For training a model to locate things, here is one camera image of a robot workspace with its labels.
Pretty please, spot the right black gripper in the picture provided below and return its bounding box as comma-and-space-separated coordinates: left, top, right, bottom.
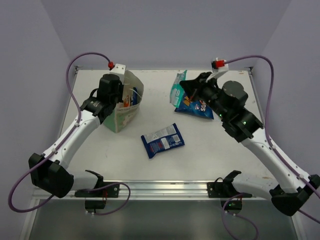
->
178, 71, 228, 121

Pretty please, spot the teal snack bag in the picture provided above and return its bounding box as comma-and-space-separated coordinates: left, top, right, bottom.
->
169, 70, 187, 108

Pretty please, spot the blue Doritos chip bag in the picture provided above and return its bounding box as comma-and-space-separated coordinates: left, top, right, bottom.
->
174, 93, 214, 120

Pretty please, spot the green paper gift bag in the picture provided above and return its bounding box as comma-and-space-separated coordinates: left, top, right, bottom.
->
103, 70, 144, 133

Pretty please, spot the dark blue snack bag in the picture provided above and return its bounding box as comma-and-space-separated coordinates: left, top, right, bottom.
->
140, 123, 185, 159
132, 87, 139, 105

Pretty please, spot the orange snack bag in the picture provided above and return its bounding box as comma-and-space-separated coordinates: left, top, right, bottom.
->
123, 90, 133, 108

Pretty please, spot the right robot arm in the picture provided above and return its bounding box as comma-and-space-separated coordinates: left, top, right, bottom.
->
179, 72, 320, 216

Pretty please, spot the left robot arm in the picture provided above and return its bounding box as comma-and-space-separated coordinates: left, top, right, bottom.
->
28, 71, 125, 198

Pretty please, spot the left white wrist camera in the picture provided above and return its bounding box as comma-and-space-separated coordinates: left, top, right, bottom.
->
109, 63, 126, 83

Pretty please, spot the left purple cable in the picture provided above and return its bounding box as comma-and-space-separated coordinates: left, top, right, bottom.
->
8, 51, 113, 213

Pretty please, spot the purple cable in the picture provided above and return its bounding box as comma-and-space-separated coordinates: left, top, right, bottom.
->
8, 51, 113, 213
222, 54, 320, 240

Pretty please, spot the aluminium mounting rail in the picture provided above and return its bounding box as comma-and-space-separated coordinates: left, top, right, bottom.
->
31, 179, 296, 201

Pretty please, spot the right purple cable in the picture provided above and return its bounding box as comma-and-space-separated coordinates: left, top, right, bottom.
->
222, 54, 320, 240

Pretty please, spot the left black base bracket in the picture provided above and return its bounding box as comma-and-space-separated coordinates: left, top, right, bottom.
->
71, 170, 128, 216

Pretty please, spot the black base bracket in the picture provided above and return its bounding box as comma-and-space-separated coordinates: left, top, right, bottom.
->
71, 170, 128, 216
206, 170, 253, 215

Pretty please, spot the right black base bracket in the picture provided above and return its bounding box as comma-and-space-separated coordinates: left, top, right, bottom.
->
206, 170, 253, 215

